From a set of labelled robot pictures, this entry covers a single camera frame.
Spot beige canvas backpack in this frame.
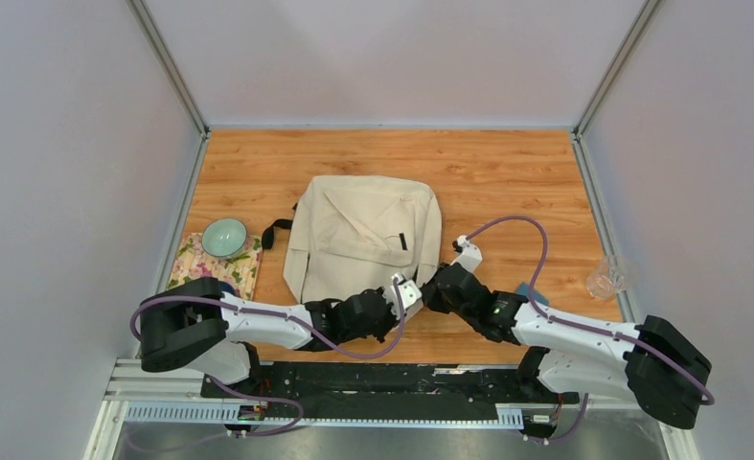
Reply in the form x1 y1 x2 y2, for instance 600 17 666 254
261 175 443 303

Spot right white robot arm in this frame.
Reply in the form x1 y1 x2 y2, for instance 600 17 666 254
421 264 714 429

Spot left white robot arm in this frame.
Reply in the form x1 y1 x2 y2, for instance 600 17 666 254
129 274 422 398

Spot blue leather wallet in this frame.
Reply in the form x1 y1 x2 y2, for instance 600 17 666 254
514 283 549 307

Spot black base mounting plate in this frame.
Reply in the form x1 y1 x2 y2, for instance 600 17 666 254
233 361 581 421

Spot floral rectangular tray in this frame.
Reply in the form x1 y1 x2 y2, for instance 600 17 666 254
166 233 263 300

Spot clear plastic cup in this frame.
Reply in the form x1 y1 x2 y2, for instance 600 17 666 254
586 255 635 300

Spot light green ceramic bowl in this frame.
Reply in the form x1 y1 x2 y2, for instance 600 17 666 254
201 218 248 259

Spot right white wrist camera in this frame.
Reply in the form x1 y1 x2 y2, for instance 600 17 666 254
450 235 483 273

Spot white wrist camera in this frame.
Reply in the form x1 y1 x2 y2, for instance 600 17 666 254
450 235 483 273
385 273 423 321

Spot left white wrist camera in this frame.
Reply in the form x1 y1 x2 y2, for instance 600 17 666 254
385 273 423 321

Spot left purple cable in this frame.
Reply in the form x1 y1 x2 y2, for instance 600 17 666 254
127 274 408 446

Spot aluminium frame rail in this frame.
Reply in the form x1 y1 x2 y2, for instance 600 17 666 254
100 357 682 429

